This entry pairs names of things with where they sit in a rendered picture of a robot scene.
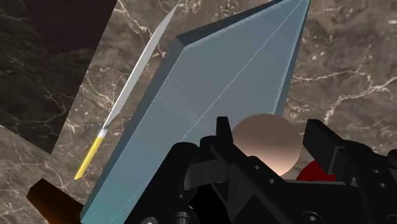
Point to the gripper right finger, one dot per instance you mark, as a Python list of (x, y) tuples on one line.
[(347, 155)]

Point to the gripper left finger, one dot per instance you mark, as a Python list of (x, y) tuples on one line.
[(217, 161)]

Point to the red round object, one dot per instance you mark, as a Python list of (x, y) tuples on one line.
[(314, 173)]

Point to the pale pink ball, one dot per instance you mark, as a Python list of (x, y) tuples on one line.
[(266, 142)]

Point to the blue-grey flat box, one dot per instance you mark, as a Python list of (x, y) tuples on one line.
[(217, 86)]

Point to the brown wooden block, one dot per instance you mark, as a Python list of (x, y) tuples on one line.
[(52, 201)]

